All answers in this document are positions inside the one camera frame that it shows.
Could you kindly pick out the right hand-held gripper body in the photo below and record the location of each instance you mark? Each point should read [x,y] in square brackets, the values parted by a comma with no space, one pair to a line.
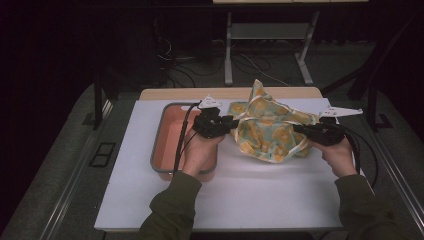
[328,133]

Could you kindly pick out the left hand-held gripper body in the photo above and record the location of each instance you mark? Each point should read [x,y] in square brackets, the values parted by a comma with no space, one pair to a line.
[208,125]

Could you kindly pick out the teal cloth with orange slices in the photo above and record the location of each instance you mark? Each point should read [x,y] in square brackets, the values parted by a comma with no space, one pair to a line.
[266,133]

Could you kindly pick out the person's right hand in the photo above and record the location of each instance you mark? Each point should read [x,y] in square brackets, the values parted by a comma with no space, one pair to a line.
[336,156]

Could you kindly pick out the person's left hand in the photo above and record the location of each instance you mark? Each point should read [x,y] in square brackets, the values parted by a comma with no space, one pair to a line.
[200,153]

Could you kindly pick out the orange plastic bin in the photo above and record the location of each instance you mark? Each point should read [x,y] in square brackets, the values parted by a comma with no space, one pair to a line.
[168,140]

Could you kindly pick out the black metal stand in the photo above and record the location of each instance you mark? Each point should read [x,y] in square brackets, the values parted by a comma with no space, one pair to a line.
[98,100]
[373,83]

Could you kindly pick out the black floor socket cover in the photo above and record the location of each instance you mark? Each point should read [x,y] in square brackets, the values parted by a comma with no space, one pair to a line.
[102,154]

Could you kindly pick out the grey metal desk frame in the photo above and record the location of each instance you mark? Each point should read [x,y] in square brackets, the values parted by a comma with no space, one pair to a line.
[266,31]

